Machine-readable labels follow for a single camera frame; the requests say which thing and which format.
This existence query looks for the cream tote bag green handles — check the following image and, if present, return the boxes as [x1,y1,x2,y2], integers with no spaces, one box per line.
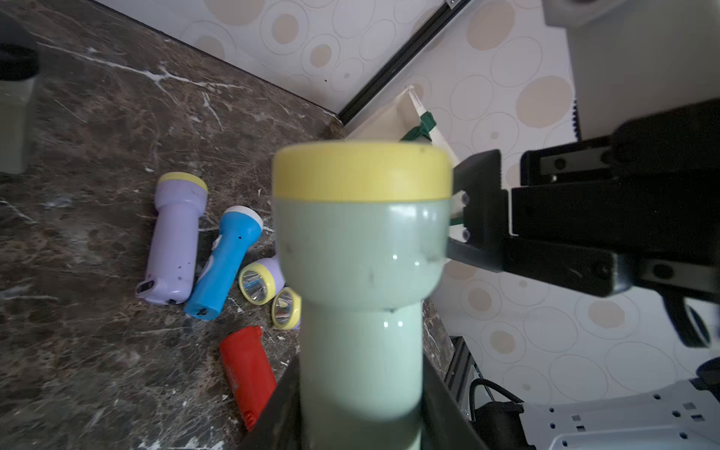
[346,87,461,168]

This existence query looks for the purple flashlight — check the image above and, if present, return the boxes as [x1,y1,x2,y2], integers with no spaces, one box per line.
[271,287,302,330]
[135,172,208,305]

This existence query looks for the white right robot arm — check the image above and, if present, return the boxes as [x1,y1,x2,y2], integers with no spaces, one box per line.
[447,1,719,348]

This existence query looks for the blue flashlight white rim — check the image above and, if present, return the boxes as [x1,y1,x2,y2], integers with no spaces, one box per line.
[184,205,264,321]

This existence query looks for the red flashlight centre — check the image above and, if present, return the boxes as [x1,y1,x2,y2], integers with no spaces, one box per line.
[219,325,277,431]

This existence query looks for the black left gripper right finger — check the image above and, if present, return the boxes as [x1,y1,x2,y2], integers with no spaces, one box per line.
[420,355,489,450]

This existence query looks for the purple flashlight middle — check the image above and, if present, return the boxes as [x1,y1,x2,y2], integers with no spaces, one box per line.
[271,287,302,330]

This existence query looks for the square jar black lid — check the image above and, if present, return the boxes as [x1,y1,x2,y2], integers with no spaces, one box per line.
[1,14,41,174]

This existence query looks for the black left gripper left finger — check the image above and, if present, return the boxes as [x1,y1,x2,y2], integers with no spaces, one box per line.
[238,355,303,450]

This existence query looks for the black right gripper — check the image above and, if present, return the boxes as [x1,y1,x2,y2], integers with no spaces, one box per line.
[447,99,719,348]

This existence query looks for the green flashlight yellow rim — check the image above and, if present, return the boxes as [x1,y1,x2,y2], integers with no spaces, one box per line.
[272,141,453,449]

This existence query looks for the purple flashlight lying sideways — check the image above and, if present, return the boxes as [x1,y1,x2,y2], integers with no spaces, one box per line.
[238,255,286,306]

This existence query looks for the purple flashlight back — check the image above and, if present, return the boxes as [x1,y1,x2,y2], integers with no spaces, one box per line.
[135,172,208,305]

